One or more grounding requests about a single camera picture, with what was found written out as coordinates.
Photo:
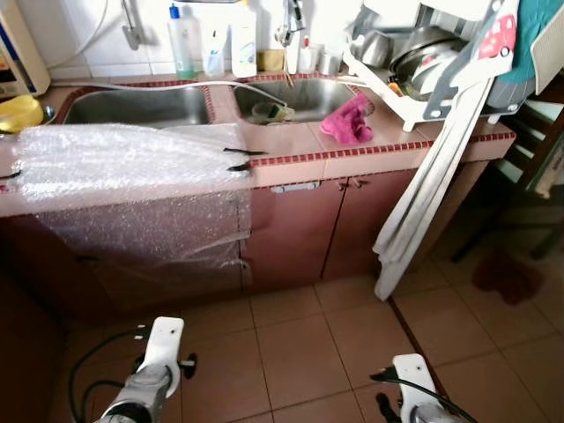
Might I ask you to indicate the teal cloth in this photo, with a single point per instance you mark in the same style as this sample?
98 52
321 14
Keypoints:
533 35

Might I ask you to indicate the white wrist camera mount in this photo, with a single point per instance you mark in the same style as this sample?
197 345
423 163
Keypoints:
414 379
163 339

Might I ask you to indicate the clear bubble wrap sheet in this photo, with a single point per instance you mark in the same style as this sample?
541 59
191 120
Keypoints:
132 163

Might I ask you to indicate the white detergent bottle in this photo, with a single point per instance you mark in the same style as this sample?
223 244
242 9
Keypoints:
243 44

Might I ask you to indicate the white dish rack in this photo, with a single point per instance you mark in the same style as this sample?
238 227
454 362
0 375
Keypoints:
388 99

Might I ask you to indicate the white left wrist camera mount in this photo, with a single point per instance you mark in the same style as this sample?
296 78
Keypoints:
163 339

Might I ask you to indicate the clear bottle blue cap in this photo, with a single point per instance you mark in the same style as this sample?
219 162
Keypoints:
182 48

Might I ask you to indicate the yellow sponge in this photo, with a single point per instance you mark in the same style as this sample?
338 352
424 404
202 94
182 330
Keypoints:
270 60

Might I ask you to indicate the grey wall tap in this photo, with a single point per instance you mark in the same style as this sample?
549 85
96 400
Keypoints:
132 37

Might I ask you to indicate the pink cloth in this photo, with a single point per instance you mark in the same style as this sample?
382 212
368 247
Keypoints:
348 123

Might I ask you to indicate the clear plastic cup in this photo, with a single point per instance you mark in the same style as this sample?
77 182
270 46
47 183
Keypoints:
212 62

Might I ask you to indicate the chrome faucet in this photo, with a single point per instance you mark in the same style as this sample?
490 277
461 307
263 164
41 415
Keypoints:
286 33

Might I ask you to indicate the steel sink basin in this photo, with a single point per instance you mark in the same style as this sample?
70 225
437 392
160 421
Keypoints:
141 107
317 95

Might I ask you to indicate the long white folded boards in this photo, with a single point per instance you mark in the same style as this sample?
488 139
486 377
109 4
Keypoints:
423 203

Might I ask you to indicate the dark wooden shelf unit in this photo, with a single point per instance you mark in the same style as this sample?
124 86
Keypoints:
520 159

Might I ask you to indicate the yellow plastic bowl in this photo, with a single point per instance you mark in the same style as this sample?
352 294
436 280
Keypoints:
19 115

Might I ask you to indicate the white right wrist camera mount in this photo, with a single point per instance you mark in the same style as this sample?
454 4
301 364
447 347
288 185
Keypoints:
414 379

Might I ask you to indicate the grey board red car print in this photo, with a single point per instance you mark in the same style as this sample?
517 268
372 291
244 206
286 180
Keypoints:
493 40

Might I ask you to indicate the brown cabinet door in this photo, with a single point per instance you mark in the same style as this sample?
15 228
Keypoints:
291 233
361 220

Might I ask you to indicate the dark red floor rag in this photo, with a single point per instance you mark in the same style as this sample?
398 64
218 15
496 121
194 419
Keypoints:
507 278

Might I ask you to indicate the beige wooden board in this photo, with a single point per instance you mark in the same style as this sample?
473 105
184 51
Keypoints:
551 53

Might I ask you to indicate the steel pot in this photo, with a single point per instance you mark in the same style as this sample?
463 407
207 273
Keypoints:
423 57

